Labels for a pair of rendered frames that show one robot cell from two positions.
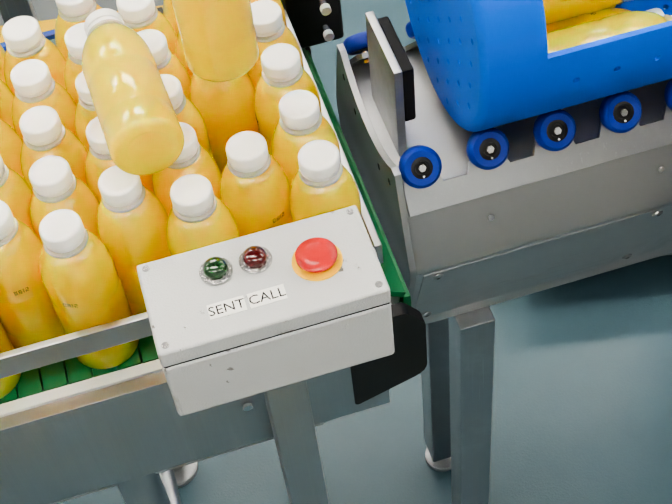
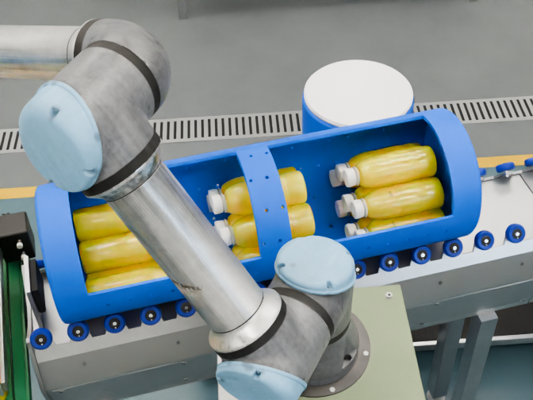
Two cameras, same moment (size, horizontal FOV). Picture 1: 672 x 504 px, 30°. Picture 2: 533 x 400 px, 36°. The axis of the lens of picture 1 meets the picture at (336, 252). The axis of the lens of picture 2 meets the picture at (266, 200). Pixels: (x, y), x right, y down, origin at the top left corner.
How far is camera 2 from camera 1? 0.68 m
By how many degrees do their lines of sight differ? 7
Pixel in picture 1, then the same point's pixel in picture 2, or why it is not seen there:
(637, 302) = not seen: hidden behind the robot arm
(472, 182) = (71, 346)
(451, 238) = (63, 374)
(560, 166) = (120, 340)
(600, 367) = not seen: outside the picture
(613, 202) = (153, 358)
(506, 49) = (63, 291)
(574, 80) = (108, 305)
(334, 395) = not seen: outside the picture
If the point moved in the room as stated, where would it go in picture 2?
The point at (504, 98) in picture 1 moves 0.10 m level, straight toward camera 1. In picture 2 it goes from (69, 313) to (52, 356)
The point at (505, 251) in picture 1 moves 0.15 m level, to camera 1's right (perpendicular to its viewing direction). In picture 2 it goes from (97, 380) to (166, 375)
